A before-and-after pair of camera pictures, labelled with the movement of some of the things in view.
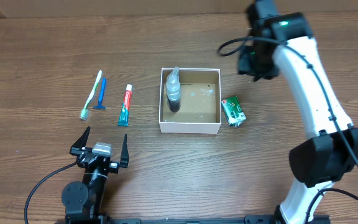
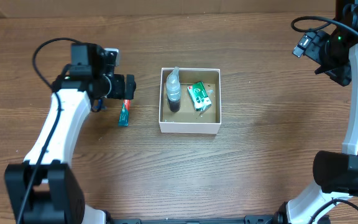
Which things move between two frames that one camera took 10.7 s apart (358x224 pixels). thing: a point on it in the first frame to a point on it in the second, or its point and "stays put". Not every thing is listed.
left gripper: (78, 148) to (120, 91)
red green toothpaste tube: (124, 114) stays put
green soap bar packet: (233, 111) to (199, 96)
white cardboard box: (200, 107) stays put
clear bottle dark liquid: (173, 90) stays put
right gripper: (248, 69) to (314, 50)
